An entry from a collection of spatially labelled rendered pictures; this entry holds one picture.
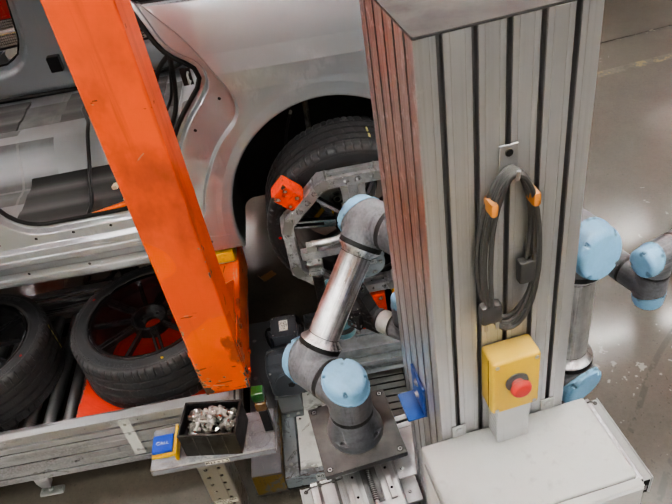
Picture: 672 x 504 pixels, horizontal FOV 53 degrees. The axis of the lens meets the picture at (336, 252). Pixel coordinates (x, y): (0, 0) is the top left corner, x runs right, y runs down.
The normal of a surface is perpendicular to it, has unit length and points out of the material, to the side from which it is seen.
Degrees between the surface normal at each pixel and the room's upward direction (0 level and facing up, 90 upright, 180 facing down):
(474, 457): 0
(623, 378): 0
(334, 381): 7
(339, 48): 90
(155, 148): 90
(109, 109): 90
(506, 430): 90
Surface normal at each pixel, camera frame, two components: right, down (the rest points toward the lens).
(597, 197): -0.14, -0.76
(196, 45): 0.09, 0.50
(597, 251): 0.45, 0.40
